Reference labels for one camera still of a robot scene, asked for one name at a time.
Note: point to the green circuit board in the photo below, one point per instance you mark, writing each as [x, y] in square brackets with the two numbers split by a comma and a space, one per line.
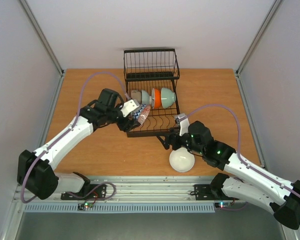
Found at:
[222, 204]
[86, 205]

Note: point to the aluminium rail frame front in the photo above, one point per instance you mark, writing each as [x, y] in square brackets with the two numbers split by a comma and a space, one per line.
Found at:
[133, 189]

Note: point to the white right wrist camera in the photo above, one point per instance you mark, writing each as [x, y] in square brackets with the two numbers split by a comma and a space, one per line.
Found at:
[183, 122]

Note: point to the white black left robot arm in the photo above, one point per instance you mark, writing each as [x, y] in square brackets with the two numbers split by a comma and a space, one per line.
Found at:
[36, 169]

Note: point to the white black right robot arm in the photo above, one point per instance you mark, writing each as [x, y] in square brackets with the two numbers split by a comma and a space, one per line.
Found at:
[240, 178]

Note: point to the left green circuit board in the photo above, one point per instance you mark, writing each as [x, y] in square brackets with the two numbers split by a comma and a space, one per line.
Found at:
[86, 205]

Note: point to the grey slotted cable duct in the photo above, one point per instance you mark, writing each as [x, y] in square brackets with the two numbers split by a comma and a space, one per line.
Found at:
[120, 208]

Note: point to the beige floral bowl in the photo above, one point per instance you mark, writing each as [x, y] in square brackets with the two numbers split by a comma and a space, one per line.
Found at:
[136, 95]

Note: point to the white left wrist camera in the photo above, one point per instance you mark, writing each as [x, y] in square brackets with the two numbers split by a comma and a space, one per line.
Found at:
[129, 107]

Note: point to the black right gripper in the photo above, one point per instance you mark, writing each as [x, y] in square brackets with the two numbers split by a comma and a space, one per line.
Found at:
[174, 141]

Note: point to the red white patterned bowl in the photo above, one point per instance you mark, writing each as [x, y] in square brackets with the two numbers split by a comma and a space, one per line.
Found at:
[141, 114]

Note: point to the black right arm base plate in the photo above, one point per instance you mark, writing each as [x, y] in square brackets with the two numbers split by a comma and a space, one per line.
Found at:
[204, 192]

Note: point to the plain mint green bowl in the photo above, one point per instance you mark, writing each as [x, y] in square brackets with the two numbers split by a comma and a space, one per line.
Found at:
[168, 97]

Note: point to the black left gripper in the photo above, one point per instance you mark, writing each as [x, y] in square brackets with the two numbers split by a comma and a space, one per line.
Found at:
[128, 124]

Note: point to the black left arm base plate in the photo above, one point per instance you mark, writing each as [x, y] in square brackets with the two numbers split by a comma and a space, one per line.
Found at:
[90, 191]

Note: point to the green patterned bowl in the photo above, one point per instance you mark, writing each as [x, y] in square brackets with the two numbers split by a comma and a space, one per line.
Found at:
[145, 98]

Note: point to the black wire dish rack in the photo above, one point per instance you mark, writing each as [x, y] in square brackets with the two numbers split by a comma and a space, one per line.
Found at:
[147, 69]

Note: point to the right green circuit board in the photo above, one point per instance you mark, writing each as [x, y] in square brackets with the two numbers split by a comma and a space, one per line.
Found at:
[222, 204]

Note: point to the orange bowl white inside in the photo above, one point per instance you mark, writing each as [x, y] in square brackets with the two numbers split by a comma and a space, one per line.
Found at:
[156, 98]

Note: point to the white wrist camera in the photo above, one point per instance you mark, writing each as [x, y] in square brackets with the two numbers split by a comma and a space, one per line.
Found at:
[183, 122]
[129, 107]

